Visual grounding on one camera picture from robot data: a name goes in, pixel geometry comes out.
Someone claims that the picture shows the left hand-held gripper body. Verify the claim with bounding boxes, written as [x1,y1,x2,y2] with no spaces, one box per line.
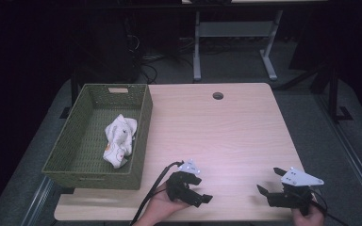
[166,158,203,208]

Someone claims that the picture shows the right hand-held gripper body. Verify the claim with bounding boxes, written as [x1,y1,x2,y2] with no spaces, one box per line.
[267,167,325,217]

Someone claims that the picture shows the white printed cloth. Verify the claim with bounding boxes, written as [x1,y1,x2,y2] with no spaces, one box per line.
[102,113,139,170]

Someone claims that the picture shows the green woven basket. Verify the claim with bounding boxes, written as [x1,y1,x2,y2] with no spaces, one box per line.
[41,83,154,191]

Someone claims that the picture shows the person's right hand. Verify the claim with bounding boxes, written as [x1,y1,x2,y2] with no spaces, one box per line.
[290,202,325,226]

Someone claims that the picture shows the person's left hand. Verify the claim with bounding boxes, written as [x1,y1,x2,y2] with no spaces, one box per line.
[138,189,191,226]

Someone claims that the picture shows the black metal stand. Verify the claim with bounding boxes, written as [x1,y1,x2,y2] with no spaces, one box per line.
[325,60,354,124]

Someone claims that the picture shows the dark computer tower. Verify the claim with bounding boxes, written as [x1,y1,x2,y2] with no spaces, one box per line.
[74,12,143,85]

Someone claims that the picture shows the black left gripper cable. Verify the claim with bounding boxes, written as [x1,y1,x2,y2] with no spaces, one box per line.
[128,160,185,226]

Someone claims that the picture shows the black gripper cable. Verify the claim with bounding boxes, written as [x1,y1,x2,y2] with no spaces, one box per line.
[307,187,351,226]
[128,160,185,226]

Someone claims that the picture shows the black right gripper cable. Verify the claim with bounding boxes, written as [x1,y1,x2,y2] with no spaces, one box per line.
[307,187,351,226]

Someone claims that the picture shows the metal floor rail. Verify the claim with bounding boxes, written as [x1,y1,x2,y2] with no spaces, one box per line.
[20,176,57,226]
[315,92,362,218]

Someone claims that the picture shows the bundle of floor cables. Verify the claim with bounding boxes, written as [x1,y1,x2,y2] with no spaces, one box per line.
[140,51,196,85]

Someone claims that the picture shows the grey metal desk frame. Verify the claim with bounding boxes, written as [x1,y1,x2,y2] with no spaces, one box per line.
[192,8,285,83]

